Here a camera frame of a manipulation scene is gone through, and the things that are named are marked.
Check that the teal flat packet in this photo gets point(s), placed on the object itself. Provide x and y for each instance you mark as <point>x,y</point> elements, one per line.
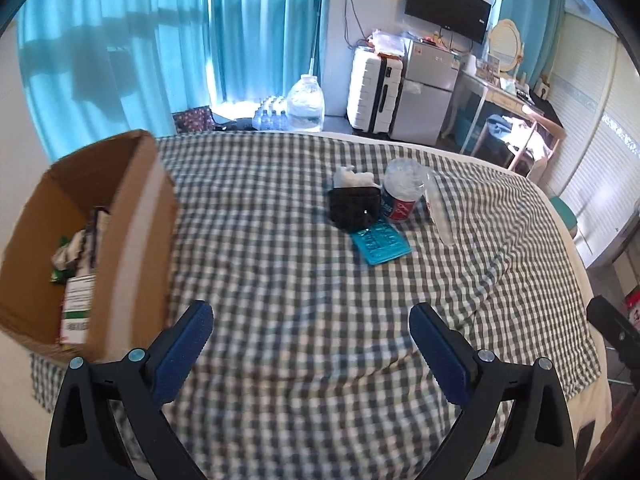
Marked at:
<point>380,245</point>

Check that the pack of water bottles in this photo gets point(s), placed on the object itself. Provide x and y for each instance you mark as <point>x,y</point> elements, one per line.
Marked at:
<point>270,115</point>

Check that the white green medicine box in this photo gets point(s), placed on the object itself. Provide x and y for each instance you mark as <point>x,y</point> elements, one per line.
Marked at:
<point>77,310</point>

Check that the wooden dressing desk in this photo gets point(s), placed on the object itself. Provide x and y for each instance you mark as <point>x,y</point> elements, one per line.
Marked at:
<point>500,95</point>

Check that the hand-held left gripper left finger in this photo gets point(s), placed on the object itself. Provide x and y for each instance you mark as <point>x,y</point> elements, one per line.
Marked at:
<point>182,355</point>

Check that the teal stool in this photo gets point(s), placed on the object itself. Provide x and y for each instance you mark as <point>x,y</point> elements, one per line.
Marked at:
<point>562,212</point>

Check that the wide blue curtain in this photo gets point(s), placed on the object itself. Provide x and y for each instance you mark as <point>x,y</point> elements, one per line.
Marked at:
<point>150,35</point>

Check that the white suitcase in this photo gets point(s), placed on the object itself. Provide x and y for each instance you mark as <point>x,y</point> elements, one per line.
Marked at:
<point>367,90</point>

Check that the green snack packet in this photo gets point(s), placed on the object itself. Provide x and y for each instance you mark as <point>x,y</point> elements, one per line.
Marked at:
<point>60,272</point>

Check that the black pouch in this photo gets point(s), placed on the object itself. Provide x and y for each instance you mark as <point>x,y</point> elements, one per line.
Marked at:
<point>352,207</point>

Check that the narrow blue curtain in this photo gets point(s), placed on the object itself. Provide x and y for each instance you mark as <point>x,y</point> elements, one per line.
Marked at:
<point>540,0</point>

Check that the white louvred wardrobe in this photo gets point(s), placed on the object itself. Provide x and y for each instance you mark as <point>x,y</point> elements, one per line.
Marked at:
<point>595,110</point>

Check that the grey mini fridge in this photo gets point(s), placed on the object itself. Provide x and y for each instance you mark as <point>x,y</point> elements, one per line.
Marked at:
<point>425,95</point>

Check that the white crumpled tissue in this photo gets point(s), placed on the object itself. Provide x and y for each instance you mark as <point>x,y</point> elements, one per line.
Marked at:
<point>352,177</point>

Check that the dark foil packet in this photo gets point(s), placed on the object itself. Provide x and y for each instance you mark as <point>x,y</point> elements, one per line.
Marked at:
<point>97,232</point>

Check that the large clear water jug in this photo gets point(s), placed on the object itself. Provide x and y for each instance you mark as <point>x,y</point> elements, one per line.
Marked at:
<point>305,105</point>

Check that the plastic cup with clear lid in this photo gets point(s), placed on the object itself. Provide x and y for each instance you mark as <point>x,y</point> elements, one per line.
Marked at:
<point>402,190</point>

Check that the black bag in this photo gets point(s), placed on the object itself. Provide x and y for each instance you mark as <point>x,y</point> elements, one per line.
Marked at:
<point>235,122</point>

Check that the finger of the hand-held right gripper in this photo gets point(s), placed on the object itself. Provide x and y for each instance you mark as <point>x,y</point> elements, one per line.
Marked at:
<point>620,340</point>

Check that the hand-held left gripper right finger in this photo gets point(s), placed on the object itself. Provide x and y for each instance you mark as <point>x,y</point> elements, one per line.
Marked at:
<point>440,355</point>

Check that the green white checked cloth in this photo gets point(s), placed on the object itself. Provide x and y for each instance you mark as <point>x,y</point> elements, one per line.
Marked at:
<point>300,285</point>

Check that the dark patterned gift bag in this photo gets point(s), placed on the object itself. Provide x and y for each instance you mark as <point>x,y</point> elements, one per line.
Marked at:
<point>192,120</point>

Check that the black wall television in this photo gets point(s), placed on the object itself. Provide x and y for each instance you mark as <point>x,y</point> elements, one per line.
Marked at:
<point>445,5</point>

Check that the oval white mirror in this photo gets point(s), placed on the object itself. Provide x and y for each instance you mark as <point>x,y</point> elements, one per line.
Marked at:
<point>504,45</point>

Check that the clear plastic bags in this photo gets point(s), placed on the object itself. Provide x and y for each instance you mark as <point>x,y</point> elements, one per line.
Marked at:
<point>387,42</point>

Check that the brown cardboard box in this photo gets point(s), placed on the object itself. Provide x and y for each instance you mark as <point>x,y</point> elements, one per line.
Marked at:
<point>130,240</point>

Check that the chair with clothes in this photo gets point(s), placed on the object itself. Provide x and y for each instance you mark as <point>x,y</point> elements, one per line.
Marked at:
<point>515,135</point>

